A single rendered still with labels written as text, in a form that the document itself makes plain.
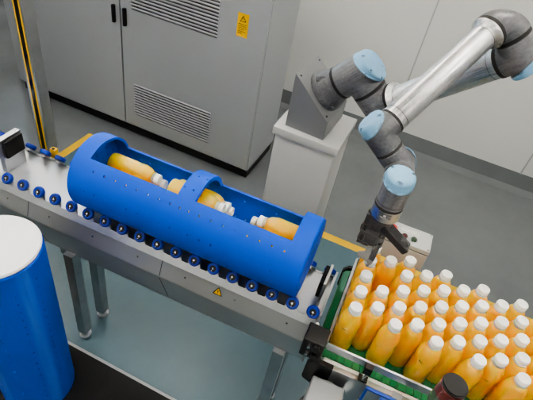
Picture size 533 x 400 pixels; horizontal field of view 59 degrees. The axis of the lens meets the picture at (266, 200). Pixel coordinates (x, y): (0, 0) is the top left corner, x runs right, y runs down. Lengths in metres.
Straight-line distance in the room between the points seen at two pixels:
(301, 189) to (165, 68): 1.57
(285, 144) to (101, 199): 0.91
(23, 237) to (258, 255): 0.77
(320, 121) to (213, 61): 1.29
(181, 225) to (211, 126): 1.97
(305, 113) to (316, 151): 0.18
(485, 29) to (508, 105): 2.55
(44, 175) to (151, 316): 1.02
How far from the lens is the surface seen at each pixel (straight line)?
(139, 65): 3.59
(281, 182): 2.33
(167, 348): 2.61
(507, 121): 4.28
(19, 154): 2.17
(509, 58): 1.78
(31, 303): 1.76
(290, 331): 1.69
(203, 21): 3.16
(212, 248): 1.54
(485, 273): 3.57
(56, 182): 2.07
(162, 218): 1.58
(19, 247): 1.69
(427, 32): 4.05
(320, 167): 2.19
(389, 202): 1.43
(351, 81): 2.04
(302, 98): 2.09
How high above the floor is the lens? 2.24
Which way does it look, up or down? 41 degrees down
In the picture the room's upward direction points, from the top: 12 degrees clockwise
